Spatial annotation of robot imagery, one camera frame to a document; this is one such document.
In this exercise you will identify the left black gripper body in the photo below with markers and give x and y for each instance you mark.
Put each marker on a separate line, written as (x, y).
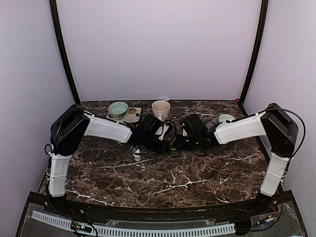
(149, 144)

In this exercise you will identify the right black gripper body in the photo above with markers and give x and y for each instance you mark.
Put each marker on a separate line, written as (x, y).
(187, 145)

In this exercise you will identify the orange pill bottle grey cap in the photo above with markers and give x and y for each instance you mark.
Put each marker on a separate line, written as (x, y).
(211, 124)

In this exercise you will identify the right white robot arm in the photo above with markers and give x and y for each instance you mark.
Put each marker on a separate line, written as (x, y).
(274, 123)

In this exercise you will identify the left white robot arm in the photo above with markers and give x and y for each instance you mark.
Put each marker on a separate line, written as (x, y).
(75, 123)

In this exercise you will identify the small white pill bottle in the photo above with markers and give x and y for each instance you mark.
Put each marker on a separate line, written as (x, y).
(137, 155)

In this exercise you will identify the cream coral pattern mug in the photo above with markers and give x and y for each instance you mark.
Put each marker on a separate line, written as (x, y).
(161, 109)

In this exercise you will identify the floral square plate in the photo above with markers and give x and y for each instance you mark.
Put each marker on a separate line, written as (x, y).
(133, 115)

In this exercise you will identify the right light green bowl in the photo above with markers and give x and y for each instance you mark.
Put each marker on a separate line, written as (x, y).
(225, 118)

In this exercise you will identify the light green bowl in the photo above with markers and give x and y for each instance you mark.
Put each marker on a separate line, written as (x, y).
(225, 118)
(118, 109)

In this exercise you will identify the left light green bowl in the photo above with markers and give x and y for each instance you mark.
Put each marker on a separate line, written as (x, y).
(118, 109)

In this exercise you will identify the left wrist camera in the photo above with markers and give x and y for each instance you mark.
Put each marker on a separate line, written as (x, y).
(164, 132)

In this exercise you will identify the white slotted cable duct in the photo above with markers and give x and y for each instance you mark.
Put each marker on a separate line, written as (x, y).
(116, 228)

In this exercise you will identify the black front table rail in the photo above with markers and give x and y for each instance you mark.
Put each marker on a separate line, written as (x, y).
(239, 211)

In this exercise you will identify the right black frame post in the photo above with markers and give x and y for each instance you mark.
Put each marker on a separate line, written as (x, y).
(255, 51)

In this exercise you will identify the black frame post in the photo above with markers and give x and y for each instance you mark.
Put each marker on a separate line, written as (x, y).
(255, 51)
(62, 50)

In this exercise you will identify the left black frame post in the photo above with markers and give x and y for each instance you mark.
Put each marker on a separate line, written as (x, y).
(62, 50)

